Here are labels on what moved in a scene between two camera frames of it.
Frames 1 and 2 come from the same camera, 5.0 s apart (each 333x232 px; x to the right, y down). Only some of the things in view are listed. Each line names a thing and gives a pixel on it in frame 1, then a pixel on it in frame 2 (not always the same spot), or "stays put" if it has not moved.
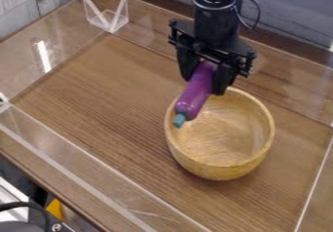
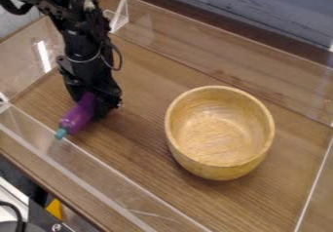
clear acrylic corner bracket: (107, 19) stays put
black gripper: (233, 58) to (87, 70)
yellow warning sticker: (55, 209) stays put
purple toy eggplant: (193, 99) to (78, 116)
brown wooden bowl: (225, 142) stays put
